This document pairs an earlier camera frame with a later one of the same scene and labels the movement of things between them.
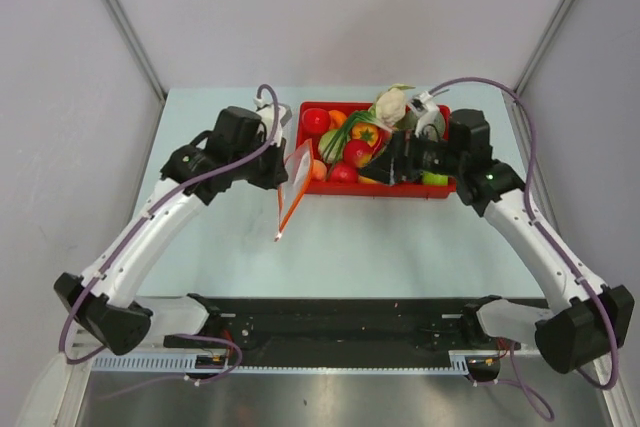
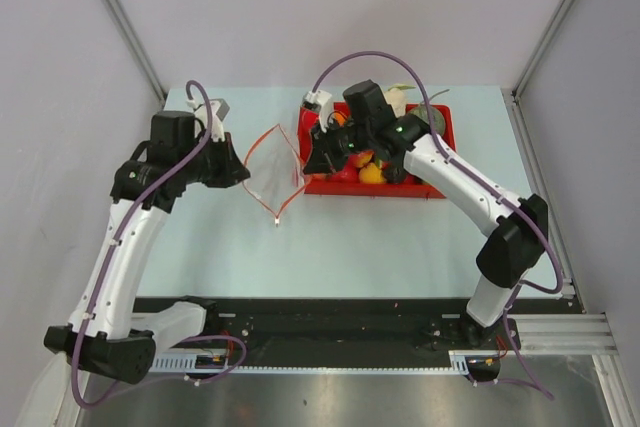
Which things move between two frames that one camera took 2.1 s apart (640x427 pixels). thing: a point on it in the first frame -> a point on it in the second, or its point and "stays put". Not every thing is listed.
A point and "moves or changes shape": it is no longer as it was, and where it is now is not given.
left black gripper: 277,172 -> 232,170
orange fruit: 337,118 stays put
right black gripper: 384,168 -> 324,159
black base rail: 325,334 stays put
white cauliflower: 391,104 stays put
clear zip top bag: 298,168 moves or changes shape
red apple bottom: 344,174 stays put
